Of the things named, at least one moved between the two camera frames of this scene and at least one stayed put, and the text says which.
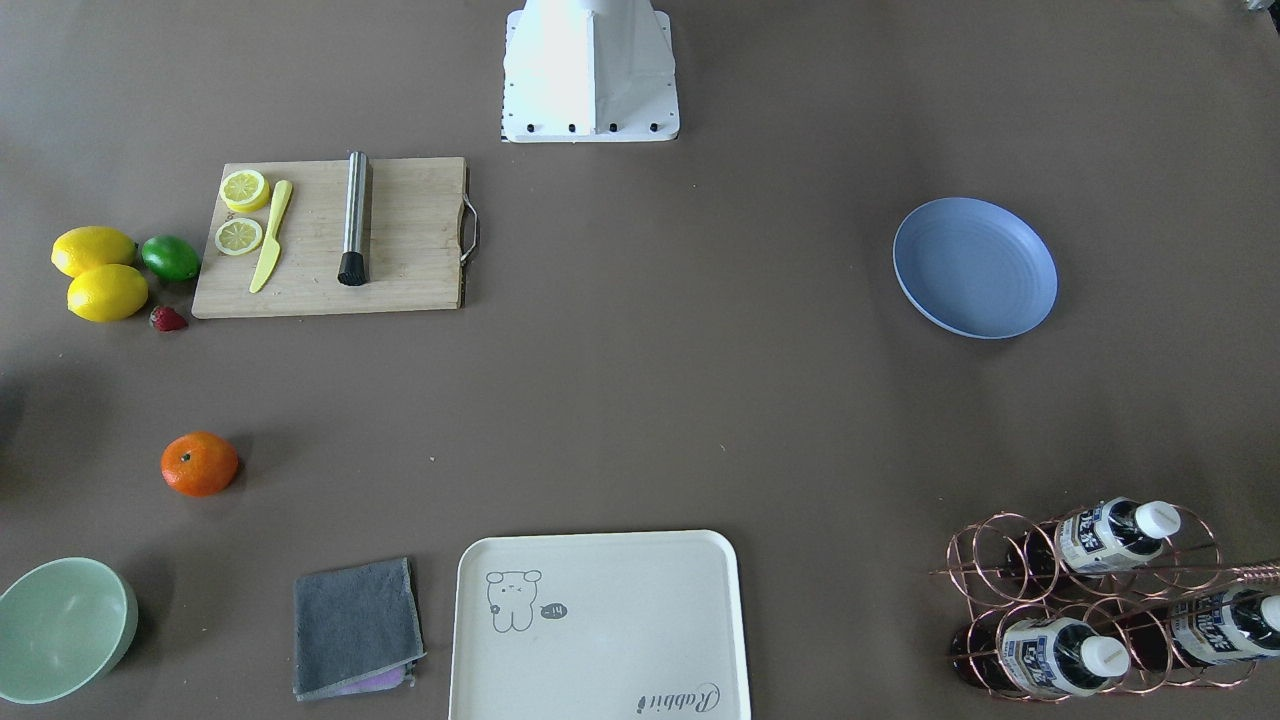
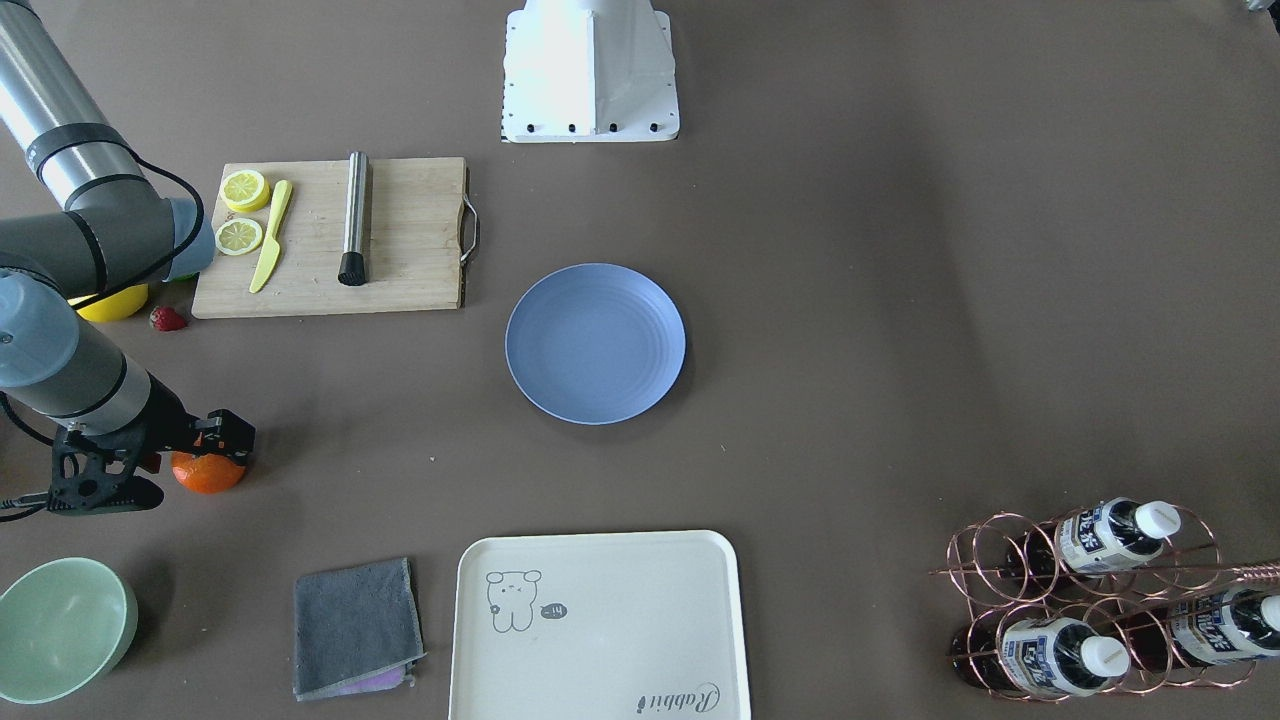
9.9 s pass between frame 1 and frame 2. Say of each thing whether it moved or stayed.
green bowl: stayed
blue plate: moved
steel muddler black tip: stayed
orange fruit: stayed
